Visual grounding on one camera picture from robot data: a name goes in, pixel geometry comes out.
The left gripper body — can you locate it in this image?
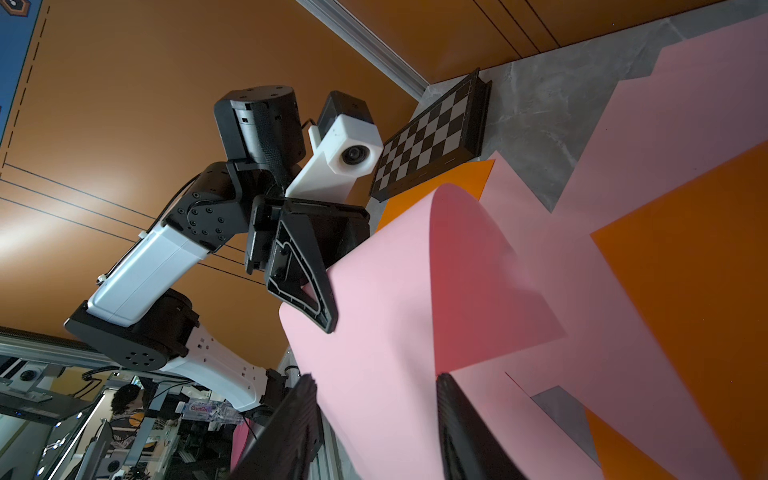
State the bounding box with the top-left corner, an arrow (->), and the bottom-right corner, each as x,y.
245,195 -> 370,274

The pink paper lower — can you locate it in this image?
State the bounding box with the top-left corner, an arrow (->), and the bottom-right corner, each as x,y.
457,1 -> 767,479

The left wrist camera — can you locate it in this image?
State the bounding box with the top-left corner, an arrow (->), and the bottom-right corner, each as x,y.
286,91 -> 383,203

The orange paper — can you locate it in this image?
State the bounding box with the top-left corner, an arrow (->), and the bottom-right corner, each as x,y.
374,157 -> 496,232
593,145 -> 767,479

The black white chessboard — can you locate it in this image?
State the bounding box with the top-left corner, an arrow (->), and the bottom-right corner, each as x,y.
370,71 -> 493,202

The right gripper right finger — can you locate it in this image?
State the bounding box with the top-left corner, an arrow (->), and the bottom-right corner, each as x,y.
436,373 -> 526,480

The pink paper top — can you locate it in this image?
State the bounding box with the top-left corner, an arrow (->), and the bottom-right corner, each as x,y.
279,184 -> 564,479

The orange paper far left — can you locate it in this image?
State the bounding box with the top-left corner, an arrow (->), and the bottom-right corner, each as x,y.
374,157 -> 496,232

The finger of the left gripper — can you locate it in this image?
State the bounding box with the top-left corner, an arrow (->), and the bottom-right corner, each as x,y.
265,201 -> 338,334

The orange paper right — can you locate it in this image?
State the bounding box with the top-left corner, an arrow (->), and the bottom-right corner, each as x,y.
593,145 -> 767,479

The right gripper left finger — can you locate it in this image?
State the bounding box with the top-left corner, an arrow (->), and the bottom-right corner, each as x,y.
230,374 -> 323,480

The pink paper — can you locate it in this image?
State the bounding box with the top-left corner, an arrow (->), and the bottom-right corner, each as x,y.
279,184 -> 564,479
457,1 -> 767,479

